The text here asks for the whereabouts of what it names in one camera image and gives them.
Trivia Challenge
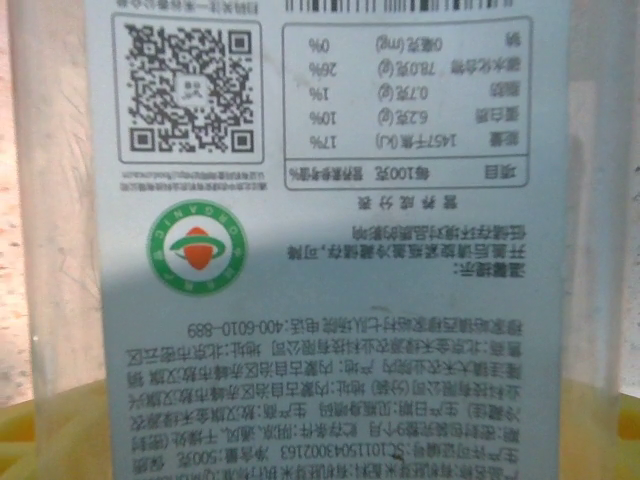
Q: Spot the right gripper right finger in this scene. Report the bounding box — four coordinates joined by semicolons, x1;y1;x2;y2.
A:
618;387;640;480

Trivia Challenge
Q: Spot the square white label bottle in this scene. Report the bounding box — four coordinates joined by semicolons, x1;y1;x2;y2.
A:
7;0;626;480

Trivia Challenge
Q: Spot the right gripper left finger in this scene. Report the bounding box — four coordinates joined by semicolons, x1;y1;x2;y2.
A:
0;399;39;480

